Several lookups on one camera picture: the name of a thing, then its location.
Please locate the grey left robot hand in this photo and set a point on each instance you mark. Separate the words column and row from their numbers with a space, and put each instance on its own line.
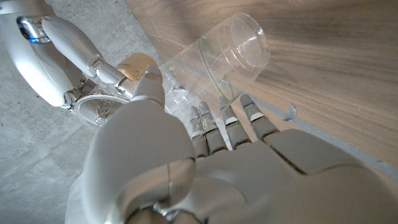
column 248, row 180

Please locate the clear plastic cup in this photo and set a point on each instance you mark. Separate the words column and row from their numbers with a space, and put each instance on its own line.
column 93, row 112
column 236, row 53

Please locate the grey tape outline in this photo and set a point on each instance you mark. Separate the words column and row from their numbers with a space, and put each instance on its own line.
column 342, row 144

